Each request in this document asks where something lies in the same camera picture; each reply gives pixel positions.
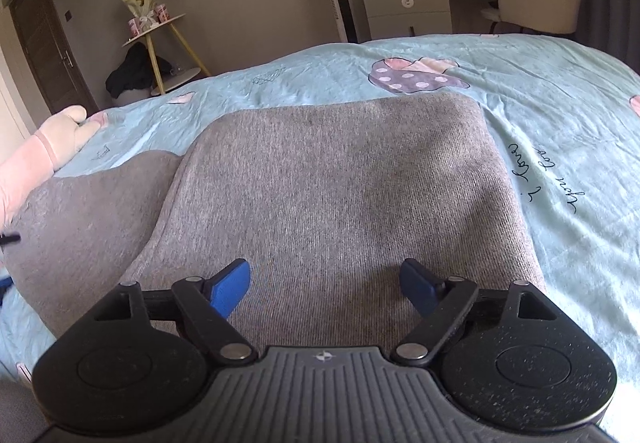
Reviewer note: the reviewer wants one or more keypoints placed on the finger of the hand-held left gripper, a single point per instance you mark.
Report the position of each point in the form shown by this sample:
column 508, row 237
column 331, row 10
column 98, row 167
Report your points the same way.
column 9, row 239

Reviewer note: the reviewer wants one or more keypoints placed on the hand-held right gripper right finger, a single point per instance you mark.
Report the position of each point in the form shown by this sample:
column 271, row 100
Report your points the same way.
column 417, row 288

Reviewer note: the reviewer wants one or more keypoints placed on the grey nightstand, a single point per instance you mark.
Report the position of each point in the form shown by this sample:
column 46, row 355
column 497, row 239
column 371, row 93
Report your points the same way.
column 407, row 10

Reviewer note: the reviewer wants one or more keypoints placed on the grey pants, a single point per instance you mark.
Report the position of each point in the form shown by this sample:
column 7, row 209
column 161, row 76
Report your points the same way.
column 325, row 183

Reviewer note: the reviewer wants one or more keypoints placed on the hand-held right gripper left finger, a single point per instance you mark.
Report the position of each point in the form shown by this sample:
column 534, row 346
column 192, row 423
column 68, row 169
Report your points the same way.
column 230, row 288

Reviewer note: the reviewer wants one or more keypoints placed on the light blue printed blanket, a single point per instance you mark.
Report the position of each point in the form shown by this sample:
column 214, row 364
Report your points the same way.
column 575, row 123

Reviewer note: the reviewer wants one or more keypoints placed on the round side table yellow legs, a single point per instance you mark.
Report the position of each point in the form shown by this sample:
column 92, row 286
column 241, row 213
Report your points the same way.
column 167, row 25

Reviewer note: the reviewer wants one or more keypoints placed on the pink cup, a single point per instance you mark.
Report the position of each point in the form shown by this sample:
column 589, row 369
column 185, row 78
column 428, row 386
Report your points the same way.
column 163, row 12
column 134, row 27

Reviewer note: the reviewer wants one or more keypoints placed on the black clothing bundle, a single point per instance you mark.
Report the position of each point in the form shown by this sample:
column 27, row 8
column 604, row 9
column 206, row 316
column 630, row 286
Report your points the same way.
column 132, row 73

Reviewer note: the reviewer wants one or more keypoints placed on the brown door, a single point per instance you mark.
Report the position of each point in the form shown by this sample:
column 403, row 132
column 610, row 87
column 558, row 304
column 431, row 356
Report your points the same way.
column 45, row 48

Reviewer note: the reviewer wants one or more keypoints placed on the pink and white plush toy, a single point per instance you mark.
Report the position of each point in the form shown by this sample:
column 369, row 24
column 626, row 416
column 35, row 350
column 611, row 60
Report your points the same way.
column 45, row 148

